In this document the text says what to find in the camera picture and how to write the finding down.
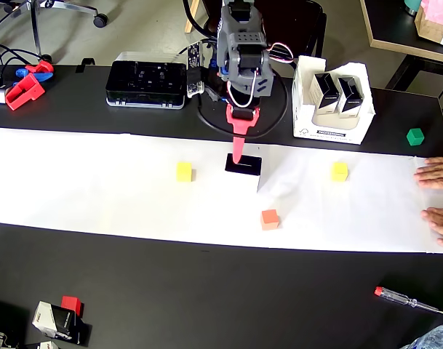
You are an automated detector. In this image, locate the thick black camera cable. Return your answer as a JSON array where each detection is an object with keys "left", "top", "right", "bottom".
[{"left": 196, "top": 72, "right": 291, "bottom": 141}]

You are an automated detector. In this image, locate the thin black usb cable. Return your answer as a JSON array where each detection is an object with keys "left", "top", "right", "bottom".
[{"left": 0, "top": 34, "right": 49, "bottom": 88}]

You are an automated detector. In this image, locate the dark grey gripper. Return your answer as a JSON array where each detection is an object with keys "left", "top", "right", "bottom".
[{"left": 226, "top": 68, "right": 274, "bottom": 167}]

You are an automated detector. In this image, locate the green cube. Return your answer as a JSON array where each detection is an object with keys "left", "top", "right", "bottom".
[{"left": 405, "top": 127, "right": 426, "bottom": 147}]

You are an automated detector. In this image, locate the white red servo wire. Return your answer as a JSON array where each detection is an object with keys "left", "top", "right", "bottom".
[{"left": 227, "top": 42, "right": 295, "bottom": 108}]

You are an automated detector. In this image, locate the person's right hand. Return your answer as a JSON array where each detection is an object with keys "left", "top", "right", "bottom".
[{"left": 413, "top": 154, "right": 443, "bottom": 190}]

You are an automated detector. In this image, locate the orange cube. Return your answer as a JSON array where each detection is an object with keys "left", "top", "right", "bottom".
[{"left": 260, "top": 209, "right": 280, "bottom": 231}]

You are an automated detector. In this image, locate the grey robot arm blue base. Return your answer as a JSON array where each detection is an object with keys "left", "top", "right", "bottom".
[{"left": 202, "top": 0, "right": 271, "bottom": 105}]

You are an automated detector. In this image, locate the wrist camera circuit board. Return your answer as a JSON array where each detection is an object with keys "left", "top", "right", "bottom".
[{"left": 186, "top": 40, "right": 207, "bottom": 99}]

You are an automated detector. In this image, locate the small red plastic part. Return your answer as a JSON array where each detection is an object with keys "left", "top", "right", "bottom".
[{"left": 24, "top": 60, "right": 55, "bottom": 76}]

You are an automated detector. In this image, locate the pink tissue paper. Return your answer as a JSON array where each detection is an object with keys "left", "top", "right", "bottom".
[{"left": 420, "top": 0, "right": 443, "bottom": 26}]

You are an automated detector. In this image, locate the white cardboard tissue box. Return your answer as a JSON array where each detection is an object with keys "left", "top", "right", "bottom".
[{"left": 292, "top": 55, "right": 376, "bottom": 145}]

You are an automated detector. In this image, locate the red cube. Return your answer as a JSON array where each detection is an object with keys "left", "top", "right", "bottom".
[{"left": 60, "top": 295, "right": 85, "bottom": 316}]

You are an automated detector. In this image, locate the clear plastic water bottle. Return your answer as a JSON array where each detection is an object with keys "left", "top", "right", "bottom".
[{"left": 399, "top": 323, "right": 443, "bottom": 349}]

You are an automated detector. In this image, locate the light wooden leg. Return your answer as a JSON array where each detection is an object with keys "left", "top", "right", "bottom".
[{"left": 184, "top": 0, "right": 204, "bottom": 34}]

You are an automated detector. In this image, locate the large red plastic bracket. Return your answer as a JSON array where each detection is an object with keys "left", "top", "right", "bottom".
[{"left": 4, "top": 72, "right": 47, "bottom": 112}]

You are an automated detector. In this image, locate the black electronics case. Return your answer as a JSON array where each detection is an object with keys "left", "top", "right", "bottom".
[{"left": 105, "top": 51, "right": 188, "bottom": 110}]

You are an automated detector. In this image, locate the black side table wooden edge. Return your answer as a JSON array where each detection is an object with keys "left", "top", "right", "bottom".
[{"left": 359, "top": 0, "right": 443, "bottom": 92}]

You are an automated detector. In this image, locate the blue plastic part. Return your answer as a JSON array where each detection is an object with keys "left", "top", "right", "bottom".
[{"left": 15, "top": 67, "right": 55, "bottom": 83}]

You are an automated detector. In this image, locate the long white paper sheet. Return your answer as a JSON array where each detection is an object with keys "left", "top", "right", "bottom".
[{"left": 0, "top": 125, "right": 443, "bottom": 254}]

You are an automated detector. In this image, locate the black and white carton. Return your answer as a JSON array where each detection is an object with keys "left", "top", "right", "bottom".
[
  {"left": 336, "top": 75, "right": 365, "bottom": 119},
  {"left": 224, "top": 153, "right": 266, "bottom": 193},
  {"left": 308, "top": 72, "right": 341, "bottom": 119},
  {"left": 31, "top": 300, "right": 93, "bottom": 346}
]

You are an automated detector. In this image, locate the teal metal tumbler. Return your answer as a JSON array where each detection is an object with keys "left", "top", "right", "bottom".
[{"left": 402, "top": 0, "right": 423, "bottom": 16}]

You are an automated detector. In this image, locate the chrome office chair base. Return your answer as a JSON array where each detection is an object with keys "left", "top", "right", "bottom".
[{"left": 0, "top": 0, "right": 109, "bottom": 63}]

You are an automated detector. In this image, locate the small black hook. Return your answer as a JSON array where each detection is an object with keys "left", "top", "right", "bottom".
[{"left": 75, "top": 57, "right": 97, "bottom": 74}]

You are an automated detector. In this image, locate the yellow cube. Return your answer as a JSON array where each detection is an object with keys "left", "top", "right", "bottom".
[
  {"left": 176, "top": 162, "right": 194, "bottom": 182},
  {"left": 331, "top": 162, "right": 350, "bottom": 182}
]

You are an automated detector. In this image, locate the red handled clear screwdriver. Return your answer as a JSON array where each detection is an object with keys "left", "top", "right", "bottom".
[{"left": 373, "top": 286, "right": 443, "bottom": 316}]

